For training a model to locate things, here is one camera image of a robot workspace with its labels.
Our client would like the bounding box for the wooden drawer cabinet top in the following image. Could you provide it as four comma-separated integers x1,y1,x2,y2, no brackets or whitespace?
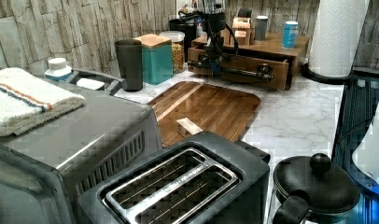
191,32,310,82

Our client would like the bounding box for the wooden tea bag caddy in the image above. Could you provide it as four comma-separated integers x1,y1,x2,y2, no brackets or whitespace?
232,17,251,46

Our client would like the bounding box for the wooden drawer with black handle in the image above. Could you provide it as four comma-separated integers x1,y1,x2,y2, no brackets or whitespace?
188,46,292,90

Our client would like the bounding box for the grey metal cup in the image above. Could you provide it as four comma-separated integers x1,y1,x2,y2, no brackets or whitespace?
115,39,143,91

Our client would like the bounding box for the teal canister with wooden lid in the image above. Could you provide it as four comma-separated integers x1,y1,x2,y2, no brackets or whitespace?
135,34,173,85

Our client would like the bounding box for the black box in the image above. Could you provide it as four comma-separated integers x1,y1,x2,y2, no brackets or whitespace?
237,7,252,18

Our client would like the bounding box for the white paper towel roll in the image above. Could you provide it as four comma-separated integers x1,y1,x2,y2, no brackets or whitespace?
308,0,371,77

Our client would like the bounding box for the clear pasta jar white lid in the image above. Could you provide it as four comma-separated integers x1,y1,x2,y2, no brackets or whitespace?
161,31,185,74

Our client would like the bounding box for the dark wooden serving tray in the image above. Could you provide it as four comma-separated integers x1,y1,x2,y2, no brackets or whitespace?
148,81,261,147

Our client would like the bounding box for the grey cylindrical canister white lid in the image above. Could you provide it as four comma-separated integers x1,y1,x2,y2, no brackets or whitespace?
255,16,268,41

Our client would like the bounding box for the blue can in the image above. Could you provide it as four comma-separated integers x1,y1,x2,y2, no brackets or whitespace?
282,21,299,49

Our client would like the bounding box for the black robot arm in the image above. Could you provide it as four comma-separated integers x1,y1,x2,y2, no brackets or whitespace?
178,0,239,76

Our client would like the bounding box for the small wooden block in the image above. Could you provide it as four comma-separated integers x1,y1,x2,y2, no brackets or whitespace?
176,118,203,137

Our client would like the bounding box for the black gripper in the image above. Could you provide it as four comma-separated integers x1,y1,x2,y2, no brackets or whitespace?
204,46,221,77

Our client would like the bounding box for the silver toaster oven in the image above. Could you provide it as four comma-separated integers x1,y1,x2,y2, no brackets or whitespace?
0,77,161,224

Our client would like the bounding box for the blue water bottle white cap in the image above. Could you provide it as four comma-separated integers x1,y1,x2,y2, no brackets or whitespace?
45,58,72,80

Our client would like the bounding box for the white striped folded towel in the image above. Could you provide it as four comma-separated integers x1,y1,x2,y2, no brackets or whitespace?
0,68,85,136

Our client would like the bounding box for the black two-slot toaster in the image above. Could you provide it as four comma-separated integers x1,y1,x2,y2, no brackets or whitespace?
77,132,270,224

